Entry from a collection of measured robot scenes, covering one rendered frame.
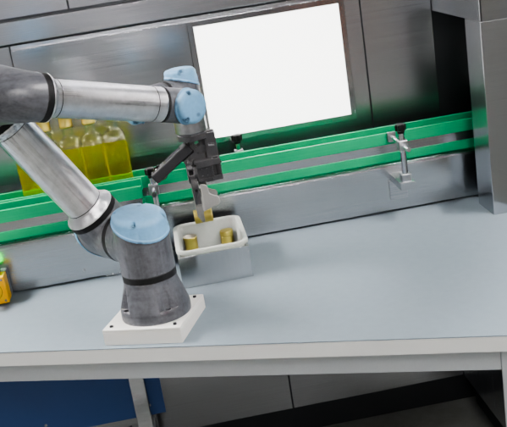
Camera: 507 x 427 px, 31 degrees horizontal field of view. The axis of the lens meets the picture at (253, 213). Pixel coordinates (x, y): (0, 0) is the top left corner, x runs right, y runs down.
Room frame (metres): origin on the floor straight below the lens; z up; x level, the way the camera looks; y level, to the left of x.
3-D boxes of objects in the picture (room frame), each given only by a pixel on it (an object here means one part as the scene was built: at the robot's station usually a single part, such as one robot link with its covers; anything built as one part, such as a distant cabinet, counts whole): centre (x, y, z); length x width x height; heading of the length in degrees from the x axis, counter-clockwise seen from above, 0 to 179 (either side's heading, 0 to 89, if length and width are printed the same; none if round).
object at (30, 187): (2.35, 0.56, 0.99); 0.06 x 0.06 x 0.21; 4
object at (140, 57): (2.52, 0.12, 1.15); 0.90 x 0.03 x 0.34; 94
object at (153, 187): (2.25, 0.24, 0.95); 0.17 x 0.03 x 0.12; 4
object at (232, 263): (2.18, 0.12, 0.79); 0.27 x 0.17 x 0.08; 4
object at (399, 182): (2.30, -0.40, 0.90); 0.17 x 0.05 x 0.23; 4
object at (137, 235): (1.85, 0.24, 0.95); 0.13 x 0.12 x 0.14; 37
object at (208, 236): (2.16, 0.11, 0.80); 0.22 x 0.17 x 0.09; 4
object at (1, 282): (2.15, 0.66, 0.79); 0.07 x 0.07 x 0.07; 4
